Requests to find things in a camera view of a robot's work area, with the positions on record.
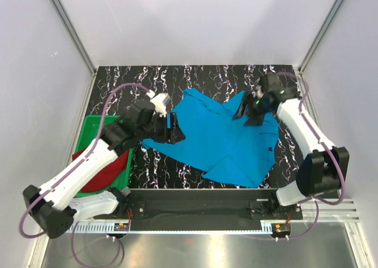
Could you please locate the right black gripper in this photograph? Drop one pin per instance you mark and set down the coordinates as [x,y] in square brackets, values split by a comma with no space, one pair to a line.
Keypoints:
[253,120]

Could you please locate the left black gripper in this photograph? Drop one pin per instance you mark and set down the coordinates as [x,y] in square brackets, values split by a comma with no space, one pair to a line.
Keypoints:
[177,134]

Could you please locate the blue t shirt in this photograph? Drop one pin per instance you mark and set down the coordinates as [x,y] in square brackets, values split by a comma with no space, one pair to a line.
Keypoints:
[226,149]

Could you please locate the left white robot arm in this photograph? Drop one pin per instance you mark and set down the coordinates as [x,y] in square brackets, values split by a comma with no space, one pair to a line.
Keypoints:
[54,205]

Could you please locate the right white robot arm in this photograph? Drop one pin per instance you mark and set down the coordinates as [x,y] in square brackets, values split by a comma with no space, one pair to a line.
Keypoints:
[325,165]

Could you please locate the green plastic bin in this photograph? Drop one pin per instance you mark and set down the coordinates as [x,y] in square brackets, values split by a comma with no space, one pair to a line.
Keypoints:
[87,134]

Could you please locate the red t shirt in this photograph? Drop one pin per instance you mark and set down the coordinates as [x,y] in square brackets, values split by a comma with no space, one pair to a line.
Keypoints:
[116,175]

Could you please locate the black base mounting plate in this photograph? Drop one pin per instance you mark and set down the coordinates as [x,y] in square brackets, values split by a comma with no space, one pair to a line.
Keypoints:
[199,222]

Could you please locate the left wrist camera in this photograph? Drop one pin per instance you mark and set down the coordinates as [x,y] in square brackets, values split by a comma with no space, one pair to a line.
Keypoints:
[160,102]

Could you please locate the aluminium frame rail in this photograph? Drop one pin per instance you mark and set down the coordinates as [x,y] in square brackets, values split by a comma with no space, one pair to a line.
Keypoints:
[330,210]

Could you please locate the left aluminium corner post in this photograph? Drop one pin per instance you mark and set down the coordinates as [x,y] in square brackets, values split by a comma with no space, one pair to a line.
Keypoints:
[68,25]

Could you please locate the aluminium corner post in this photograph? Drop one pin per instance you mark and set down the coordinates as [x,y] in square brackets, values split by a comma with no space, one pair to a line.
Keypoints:
[325,26]
[68,25]

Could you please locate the right aluminium corner post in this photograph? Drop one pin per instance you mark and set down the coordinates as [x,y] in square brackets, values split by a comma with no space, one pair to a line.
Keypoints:
[325,26]

